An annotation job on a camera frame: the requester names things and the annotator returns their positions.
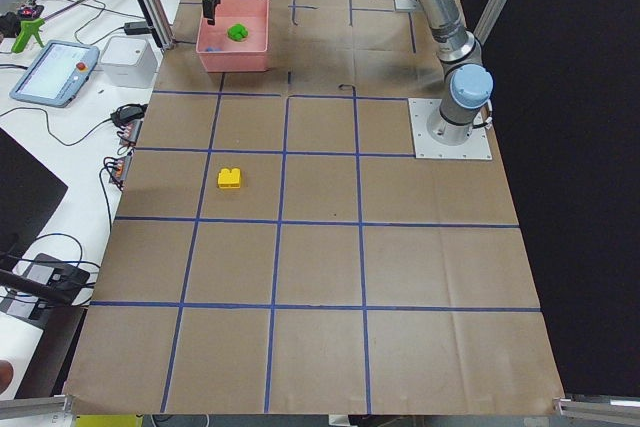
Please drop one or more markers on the green toy block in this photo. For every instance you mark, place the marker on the green toy block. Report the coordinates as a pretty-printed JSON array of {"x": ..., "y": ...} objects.
[{"x": 237, "y": 32}]

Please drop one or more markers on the yellow toy block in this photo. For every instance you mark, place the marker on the yellow toy block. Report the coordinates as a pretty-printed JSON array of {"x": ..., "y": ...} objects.
[{"x": 229, "y": 178}]

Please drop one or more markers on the pink plastic box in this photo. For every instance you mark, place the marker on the pink plastic box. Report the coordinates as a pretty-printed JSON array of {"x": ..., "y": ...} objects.
[{"x": 251, "y": 55}]

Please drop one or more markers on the white square box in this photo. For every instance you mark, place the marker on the white square box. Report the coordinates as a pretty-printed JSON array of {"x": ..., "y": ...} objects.
[{"x": 129, "y": 62}]

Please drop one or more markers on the black power adapter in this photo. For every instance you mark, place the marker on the black power adapter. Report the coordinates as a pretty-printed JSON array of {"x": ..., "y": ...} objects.
[{"x": 136, "y": 28}]

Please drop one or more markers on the blue teach pendant tablet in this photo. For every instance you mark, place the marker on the blue teach pendant tablet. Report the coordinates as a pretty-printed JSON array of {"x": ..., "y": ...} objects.
[{"x": 57, "y": 74}]

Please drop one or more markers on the brown paper table cover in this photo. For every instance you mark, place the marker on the brown paper table cover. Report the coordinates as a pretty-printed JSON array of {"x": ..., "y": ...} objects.
[{"x": 344, "y": 276}]

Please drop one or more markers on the green handled grabber tool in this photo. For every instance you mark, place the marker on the green handled grabber tool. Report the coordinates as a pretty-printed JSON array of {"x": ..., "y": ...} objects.
[{"x": 28, "y": 29}]

